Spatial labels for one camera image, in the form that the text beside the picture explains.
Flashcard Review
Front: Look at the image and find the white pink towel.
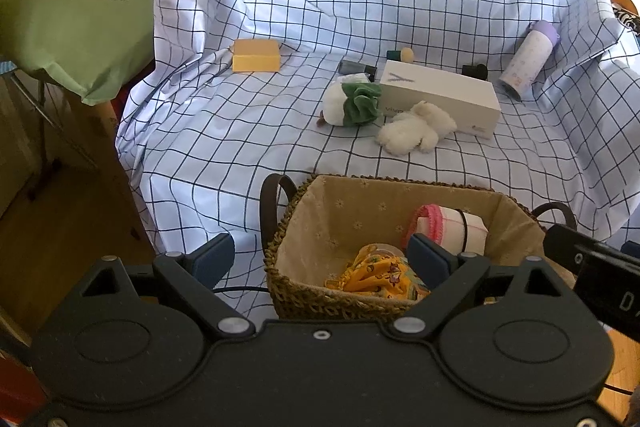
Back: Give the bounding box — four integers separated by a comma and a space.
402, 204, 488, 256

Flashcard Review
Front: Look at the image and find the yellow patterned cloth bundle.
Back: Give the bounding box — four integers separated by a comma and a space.
324, 244, 431, 301

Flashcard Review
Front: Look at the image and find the white fluffy plush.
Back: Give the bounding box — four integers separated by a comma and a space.
376, 101, 458, 156

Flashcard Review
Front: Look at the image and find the white roll with green scrunchie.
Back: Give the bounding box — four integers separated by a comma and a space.
318, 72, 382, 127

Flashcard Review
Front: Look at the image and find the black makeup sponge applicator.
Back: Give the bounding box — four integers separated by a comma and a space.
462, 64, 488, 81

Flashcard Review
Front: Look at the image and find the beige sponge green handle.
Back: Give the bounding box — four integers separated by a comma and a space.
386, 46, 414, 64

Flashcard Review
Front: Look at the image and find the grey tube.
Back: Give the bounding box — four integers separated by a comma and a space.
337, 58, 376, 77

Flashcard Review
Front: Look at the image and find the woven basket with fabric liner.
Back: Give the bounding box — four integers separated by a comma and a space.
259, 173, 546, 323

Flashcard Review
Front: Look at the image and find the white phone box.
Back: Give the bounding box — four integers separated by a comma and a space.
378, 61, 501, 139

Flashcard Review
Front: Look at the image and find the blue checkered sheet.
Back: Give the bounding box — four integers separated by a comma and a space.
116, 0, 639, 321

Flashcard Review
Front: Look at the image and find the yellow sponge block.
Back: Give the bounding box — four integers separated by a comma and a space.
232, 39, 281, 72

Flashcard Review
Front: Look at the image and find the white purple water bottle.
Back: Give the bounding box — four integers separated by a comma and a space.
498, 20, 560, 101

